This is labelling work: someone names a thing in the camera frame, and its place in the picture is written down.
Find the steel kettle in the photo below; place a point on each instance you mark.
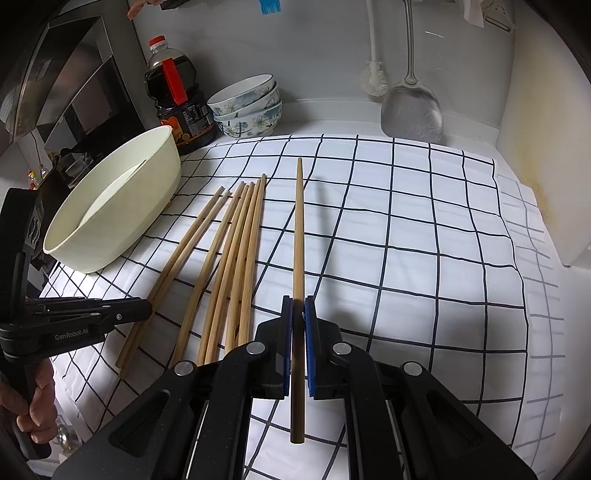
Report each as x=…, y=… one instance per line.
x=69, y=436

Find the person's left hand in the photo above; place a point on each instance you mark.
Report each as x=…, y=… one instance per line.
x=44, y=401

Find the bunch of wooden chopsticks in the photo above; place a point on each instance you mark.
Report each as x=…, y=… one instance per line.
x=240, y=258

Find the cluster of small bottles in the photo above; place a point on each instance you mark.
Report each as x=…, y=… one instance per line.
x=33, y=180

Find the white floral ceramic bowl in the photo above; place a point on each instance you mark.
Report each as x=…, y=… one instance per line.
x=254, y=124
x=240, y=90
x=265, y=107

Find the white vegetable peeler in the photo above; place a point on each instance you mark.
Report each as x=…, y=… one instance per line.
x=501, y=16

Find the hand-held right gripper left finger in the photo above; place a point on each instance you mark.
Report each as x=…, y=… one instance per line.
x=287, y=350

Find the long wooden chopstick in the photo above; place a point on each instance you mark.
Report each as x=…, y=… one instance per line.
x=299, y=230

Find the round white plastic basin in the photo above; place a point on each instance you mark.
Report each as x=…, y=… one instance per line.
x=115, y=230

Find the metal cooking spatula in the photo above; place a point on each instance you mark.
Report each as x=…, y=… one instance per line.
x=411, y=115

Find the white dish brush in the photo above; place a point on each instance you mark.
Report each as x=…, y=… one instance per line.
x=375, y=78

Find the black gas stove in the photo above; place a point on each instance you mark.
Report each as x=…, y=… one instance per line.
x=76, y=168

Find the dark soy sauce bottle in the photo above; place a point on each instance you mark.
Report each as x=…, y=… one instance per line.
x=184, y=110

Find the white black checked cloth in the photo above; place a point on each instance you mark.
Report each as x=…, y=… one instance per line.
x=415, y=277

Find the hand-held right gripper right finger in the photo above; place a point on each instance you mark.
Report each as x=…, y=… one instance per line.
x=311, y=350

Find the pink knitted cloth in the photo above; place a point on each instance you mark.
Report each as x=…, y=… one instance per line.
x=141, y=8

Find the steel range hood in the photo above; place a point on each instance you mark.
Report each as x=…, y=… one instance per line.
x=69, y=69

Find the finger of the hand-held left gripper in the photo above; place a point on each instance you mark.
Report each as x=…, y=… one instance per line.
x=129, y=310

